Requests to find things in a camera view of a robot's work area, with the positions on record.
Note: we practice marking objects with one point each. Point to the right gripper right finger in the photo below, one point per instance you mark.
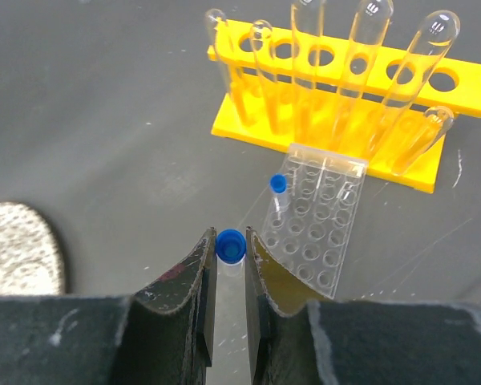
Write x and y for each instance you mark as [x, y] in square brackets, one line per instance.
[297, 336]

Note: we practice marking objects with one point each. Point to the speckled ceramic plate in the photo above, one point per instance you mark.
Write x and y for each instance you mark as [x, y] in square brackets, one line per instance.
[31, 261]

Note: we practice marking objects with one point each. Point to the long glass tube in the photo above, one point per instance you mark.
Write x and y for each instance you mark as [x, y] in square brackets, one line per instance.
[434, 38]
[420, 135]
[261, 40]
[370, 24]

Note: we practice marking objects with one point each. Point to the short tube blue cap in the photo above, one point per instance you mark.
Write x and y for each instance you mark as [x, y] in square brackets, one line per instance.
[278, 186]
[230, 250]

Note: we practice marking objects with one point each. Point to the clear acrylic tube rack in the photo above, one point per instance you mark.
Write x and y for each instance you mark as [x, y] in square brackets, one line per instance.
[309, 233]

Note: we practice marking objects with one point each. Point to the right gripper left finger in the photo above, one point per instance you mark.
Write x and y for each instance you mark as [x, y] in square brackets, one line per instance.
[162, 334]

